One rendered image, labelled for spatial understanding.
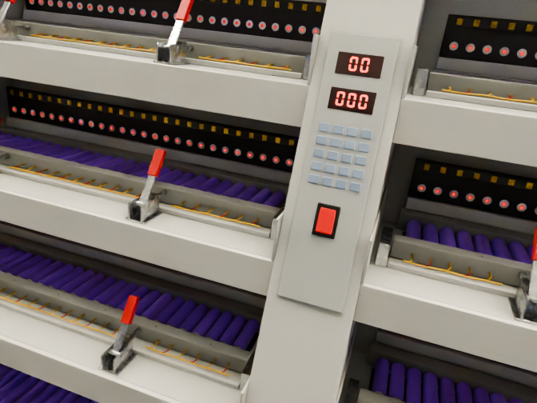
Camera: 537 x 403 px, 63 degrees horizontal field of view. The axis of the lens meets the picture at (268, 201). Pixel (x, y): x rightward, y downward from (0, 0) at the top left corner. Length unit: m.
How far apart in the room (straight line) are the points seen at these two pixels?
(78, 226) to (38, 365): 0.19
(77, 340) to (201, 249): 0.24
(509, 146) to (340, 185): 0.16
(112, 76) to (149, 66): 0.05
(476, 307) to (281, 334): 0.20
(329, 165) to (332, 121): 0.05
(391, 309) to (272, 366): 0.14
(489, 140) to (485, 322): 0.17
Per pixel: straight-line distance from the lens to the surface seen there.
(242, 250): 0.49
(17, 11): 0.98
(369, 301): 0.47
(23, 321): 0.72
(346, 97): 0.46
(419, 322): 0.48
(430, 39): 0.69
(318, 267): 0.46
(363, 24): 0.48
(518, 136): 0.47
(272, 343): 0.49
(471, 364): 0.67
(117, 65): 0.58
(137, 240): 0.55
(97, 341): 0.66
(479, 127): 0.47
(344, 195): 0.45
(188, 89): 0.53
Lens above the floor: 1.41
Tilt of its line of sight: 4 degrees down
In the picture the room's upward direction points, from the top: 11 degrees clockwise
